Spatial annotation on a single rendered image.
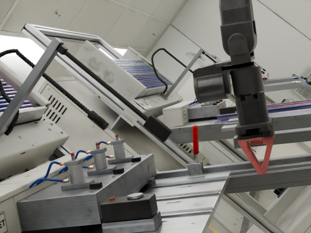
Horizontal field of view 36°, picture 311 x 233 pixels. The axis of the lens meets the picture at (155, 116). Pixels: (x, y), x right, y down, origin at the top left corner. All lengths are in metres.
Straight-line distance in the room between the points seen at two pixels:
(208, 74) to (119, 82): 1.10
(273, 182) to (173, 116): 1.05
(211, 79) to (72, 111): 1.11
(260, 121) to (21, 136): 0.48
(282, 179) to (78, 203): 0.47
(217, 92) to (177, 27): 7.72
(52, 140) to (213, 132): 0.85
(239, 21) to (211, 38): 7.62
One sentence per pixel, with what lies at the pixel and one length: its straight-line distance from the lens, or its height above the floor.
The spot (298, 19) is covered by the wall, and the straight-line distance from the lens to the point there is 8.47.
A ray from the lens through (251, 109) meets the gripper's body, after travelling 0.91.
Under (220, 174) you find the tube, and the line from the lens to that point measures 0.96.
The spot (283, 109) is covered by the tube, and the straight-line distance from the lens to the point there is 1.33.
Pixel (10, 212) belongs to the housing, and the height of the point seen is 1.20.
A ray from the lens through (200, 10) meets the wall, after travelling 8.59.
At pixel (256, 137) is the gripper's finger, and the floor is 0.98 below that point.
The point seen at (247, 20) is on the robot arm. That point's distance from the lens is 0.90.
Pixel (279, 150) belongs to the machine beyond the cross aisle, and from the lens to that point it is 5.41.
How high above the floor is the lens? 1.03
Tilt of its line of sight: 8 degrees up
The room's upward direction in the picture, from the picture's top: 51 degrees counter-clockwise
